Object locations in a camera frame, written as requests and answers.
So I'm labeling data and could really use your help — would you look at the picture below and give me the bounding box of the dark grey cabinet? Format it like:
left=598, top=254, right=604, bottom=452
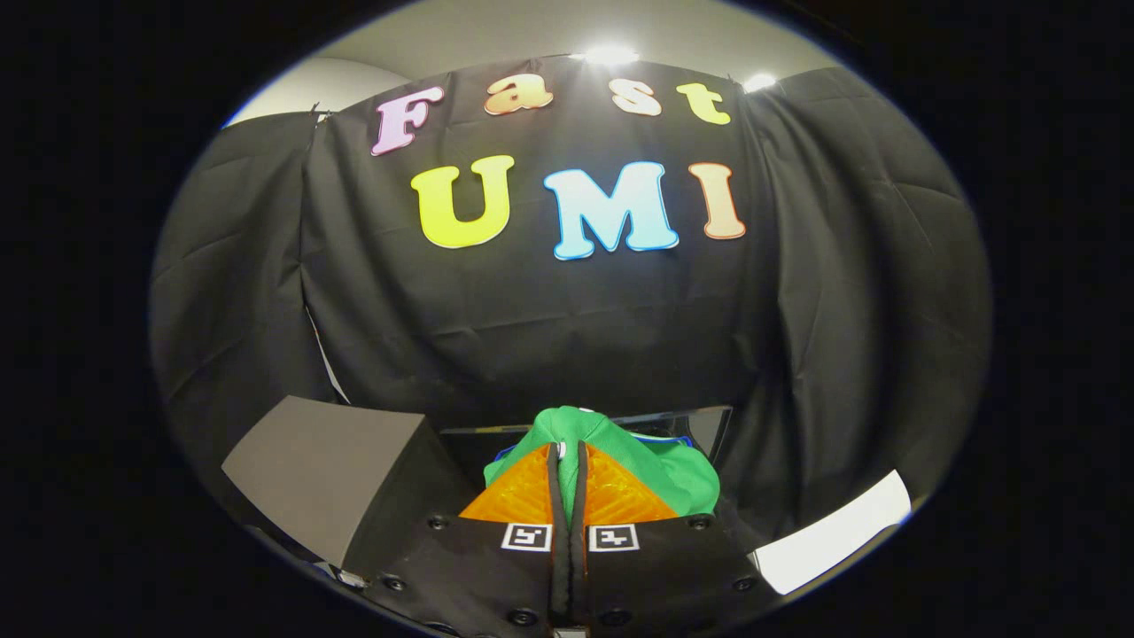
left=221, top=395, right=475, bottom=577

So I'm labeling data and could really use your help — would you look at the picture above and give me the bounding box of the black backdrop cloth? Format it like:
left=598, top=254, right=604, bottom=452
left=149, top=55, right=993, bottom=568

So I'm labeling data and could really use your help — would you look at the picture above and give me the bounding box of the white board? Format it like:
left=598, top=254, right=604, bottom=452
left=751, top=470, right=913, bottom=596

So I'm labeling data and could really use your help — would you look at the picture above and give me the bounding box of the green polo shirt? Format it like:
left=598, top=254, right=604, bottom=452
left=483, top=406, right=720, bottom=519

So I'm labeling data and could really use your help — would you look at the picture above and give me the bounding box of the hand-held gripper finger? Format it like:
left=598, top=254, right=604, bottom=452
left=359, top=441, right=573, bottom=638
left=571, top=441, right=782, bottom=635

